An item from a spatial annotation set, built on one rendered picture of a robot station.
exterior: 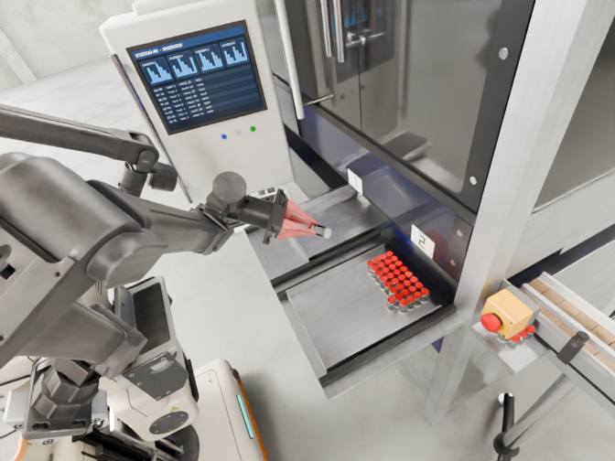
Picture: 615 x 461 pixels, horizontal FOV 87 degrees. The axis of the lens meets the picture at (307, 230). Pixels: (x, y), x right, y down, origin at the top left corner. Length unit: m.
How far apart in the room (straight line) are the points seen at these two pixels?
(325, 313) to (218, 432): 0.80
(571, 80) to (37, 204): 0.58
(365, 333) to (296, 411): 0.95
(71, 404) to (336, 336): 0.57
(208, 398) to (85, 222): 1.42
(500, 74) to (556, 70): 0.08
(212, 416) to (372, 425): 0.71
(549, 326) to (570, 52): 0.60
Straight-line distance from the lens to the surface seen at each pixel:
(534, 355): 0.96
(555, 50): 0.55
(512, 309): 0.82
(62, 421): 0.70
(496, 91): 0.61
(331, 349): 0.89
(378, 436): 1.72
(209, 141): 1.41
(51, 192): 0.27
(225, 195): 0.56
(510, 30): 0.58
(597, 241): 1.26
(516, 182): 0.63
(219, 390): 1.62
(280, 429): 1.78
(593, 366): 0.93
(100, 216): 0.26
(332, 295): 0.97
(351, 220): 1.17
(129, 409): 1.02
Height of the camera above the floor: 1.68
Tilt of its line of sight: 43 degrees down
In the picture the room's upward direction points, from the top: 13 degrees counter-clockwise
